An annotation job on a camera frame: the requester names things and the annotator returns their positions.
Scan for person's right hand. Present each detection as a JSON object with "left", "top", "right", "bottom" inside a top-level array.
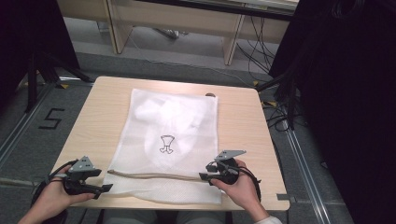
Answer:
[{"left": 210, "top": 159, "right": 262, "bottom": 213}]

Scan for bundle of black cables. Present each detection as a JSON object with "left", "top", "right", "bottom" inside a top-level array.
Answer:
[{"left": 235, "top": 15, "right": 281, "bottom": 83}]

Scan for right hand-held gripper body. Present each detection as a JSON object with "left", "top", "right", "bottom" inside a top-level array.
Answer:
[{"left": 214, "top": 149, "right": 247, "bottom": 185}]

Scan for white mesh laundry bag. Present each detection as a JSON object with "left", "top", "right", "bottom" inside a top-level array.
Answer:
[{"left": 102, "top": 88, "right": 222, "bottom": 205}]

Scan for black floor cables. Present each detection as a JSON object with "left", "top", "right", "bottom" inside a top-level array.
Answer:
[{"left": 262, "top": 101, "right": 295, "bottom": 133}]

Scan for black metal stand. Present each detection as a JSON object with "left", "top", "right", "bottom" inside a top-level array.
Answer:
[
  {"left": 255, "top": 71, "right": 301, "bottom": 131},
  {"left": 24, "top": 50, "right": 94, "bottom": 114}
]

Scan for person's left hand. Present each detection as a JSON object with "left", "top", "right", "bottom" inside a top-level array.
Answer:
[{"left": 38, "top": 166, "right": 96, "bottom": 216}]

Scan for black curtain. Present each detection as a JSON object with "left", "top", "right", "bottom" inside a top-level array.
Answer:
[
  {"left": 0, "top": 0, "right": 81, "bottom": 108},
  {"left": 269, "top": 0, "right": 396, "bottom": 224}
]

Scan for metal floor rail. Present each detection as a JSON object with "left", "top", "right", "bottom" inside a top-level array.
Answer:
[
  {"left": 0, "top": 82, "right": 58, "bottom": 167},
  {"left": 283, "top": 127, "right": 333, "bottom": 224}
]

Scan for person's grey trousers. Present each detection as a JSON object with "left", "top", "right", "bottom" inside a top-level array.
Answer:
[{"left": 102, "top": 209, "right": 233, "bottom": 224}]

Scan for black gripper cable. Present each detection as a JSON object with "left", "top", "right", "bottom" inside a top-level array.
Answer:
[
  {"left": 237, "top": 166, "right": 263, "bottom": 203},
  {"left": 30, "top": 159, "right": 78, "bottom": 224}
]

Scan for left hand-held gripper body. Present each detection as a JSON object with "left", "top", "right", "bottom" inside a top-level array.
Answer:
[{"left": 64, "top": 156, "right": 98, "bottom": 196}]

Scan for beige wooden desk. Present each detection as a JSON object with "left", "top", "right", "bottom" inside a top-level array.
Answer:
[{"left": 57, "top": 0, "right": 300, "bottom": 66}]

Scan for grey power strip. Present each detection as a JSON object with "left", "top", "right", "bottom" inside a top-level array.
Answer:
[{"left": 153, "top": 27, "right": 190, "bottom": 41}]

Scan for grey tape piece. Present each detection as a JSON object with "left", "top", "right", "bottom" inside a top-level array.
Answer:
[{"left": 276, "top": 193, "right": 297, "bottom": 203}]

